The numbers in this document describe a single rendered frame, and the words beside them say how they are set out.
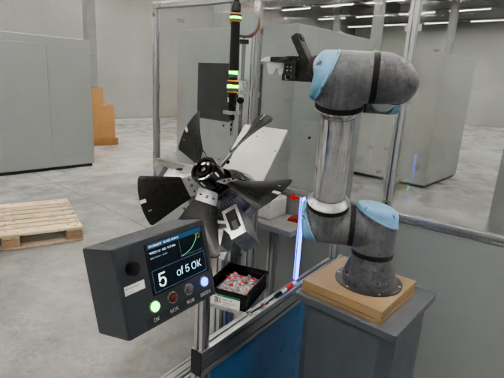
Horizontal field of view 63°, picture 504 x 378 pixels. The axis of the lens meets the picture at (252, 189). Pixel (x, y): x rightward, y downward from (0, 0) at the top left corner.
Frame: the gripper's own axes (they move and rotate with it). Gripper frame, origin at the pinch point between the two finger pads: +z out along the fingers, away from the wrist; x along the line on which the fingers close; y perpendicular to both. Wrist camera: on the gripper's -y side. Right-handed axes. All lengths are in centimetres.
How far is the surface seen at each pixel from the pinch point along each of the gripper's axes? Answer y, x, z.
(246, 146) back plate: 40, 35, 34
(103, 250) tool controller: 41, -83, -21
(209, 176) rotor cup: 46, -7, 20
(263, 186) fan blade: 46.9, 0.0, -1.5
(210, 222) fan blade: 63, -11, 16
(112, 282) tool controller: 47, -83, -24
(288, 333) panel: 100, -5, -21
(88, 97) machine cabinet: 53, 270, 542
